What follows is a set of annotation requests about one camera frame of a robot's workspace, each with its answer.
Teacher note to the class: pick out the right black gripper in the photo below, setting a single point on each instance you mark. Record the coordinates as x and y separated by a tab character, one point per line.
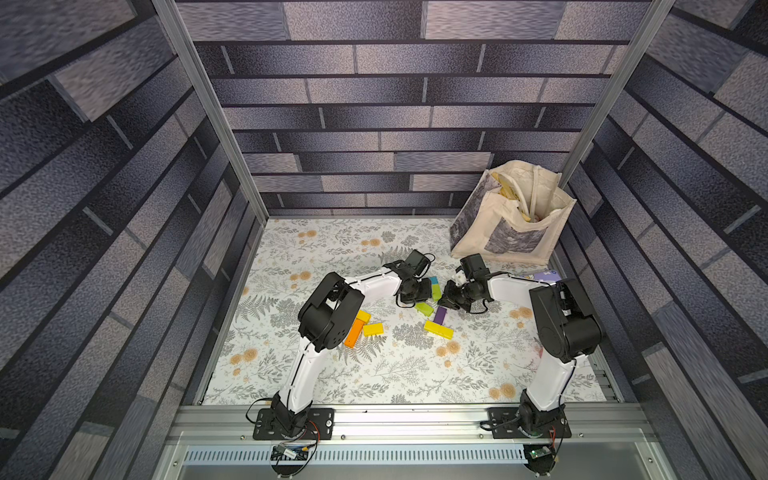
455	294

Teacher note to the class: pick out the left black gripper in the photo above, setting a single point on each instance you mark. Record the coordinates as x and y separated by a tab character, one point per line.
424	296

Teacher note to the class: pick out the lime green block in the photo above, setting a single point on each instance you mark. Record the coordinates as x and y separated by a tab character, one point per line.
424	308
436	292

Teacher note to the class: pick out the purple block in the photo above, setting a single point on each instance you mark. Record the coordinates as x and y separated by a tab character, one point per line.
440	315

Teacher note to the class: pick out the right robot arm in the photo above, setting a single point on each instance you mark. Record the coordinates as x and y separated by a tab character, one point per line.
568	330

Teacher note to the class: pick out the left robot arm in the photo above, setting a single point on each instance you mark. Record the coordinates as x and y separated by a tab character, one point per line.
327	318

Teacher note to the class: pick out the long yellow block right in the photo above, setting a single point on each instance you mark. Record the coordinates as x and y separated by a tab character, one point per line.
439	330

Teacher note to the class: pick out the long yellow block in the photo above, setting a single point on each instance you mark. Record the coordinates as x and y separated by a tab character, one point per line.
439	330
363	316

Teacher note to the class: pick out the small yellow block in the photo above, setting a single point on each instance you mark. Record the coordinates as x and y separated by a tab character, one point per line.
370	330

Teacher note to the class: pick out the long yellow block left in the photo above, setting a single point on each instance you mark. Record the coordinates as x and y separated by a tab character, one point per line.
363	316

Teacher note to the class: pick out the purple tissue box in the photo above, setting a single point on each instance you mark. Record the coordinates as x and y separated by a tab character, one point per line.
549	276

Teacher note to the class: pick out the orange block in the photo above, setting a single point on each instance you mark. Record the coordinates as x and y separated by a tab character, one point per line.
354	333

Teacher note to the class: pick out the cream canvas tote bag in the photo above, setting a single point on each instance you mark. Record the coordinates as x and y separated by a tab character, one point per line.
515	214

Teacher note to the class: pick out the right circuit board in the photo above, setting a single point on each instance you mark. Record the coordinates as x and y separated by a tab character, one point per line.
540	459

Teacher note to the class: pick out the circuit board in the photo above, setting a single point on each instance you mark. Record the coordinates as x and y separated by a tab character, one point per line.
540	459
282	453

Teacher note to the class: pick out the left circuit board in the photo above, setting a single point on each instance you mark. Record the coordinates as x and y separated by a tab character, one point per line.
282	453

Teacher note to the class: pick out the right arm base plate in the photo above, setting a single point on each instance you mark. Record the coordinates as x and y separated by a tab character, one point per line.
508	423

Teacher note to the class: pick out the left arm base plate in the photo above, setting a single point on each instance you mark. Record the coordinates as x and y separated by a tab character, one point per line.
315	423

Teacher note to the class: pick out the aluminium front rail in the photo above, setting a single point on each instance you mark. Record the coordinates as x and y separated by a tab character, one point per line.
431	424

